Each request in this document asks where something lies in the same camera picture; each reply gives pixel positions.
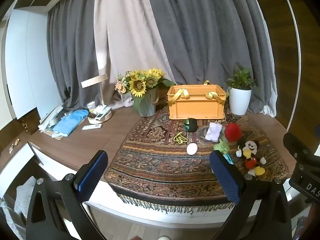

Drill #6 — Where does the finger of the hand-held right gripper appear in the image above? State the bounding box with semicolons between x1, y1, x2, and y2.
283;132;315;161

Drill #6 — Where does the sunflower bouquet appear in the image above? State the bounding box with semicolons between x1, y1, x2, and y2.
125;68;175;98

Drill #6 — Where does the white desk lamp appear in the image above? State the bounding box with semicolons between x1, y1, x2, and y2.
81;74;113;125

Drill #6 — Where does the white wardrobe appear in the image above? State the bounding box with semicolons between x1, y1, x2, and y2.
1;6;60;120

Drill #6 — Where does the white soft cloth toy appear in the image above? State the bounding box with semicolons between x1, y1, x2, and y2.
205;123;222;142

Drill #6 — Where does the red pompom ball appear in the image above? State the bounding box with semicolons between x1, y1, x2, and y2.
224;123;242;142

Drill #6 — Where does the grey curtain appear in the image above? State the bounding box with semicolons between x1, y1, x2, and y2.
46;0;112;109
145;0;278;117

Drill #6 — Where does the mouse plush toy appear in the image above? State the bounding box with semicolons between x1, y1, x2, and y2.
236;140;267;177

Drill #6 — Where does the white ribbed plant pot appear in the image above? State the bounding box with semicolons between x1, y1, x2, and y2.
229;87;252;115

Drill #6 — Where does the patterned fringed table cloth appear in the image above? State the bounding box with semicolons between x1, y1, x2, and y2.
104;104;289;215

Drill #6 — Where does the yellow printed lanyard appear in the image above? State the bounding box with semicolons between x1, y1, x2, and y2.
173;131;188;145

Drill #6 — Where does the pink flower bouquet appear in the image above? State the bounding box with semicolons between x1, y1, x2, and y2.
114;74;132;95

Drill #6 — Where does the orange plastic crate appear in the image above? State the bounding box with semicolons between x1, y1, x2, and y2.
167;80;227;120

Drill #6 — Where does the green potted plant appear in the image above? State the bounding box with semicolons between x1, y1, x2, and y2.
226;67;259;90

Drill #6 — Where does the blue cloth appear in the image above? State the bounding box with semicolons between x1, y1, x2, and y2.
53;109;89;136

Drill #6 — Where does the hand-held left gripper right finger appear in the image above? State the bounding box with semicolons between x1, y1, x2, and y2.
209;150;293;240

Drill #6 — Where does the white sheer curtain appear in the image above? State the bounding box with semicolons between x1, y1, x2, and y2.
255;0;277;118

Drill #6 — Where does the long white box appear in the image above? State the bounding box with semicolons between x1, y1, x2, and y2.
38;105;64;130

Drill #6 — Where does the grey-green flower bucket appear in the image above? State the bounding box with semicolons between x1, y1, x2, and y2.
132;87;159;117

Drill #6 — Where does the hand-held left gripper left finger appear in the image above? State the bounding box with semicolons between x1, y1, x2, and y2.
26;150;109;240

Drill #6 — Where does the green plush toy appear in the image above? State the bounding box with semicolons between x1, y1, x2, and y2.
213;139;230;154

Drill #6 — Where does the beige curtain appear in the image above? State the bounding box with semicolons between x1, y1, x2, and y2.
94;0;175;108

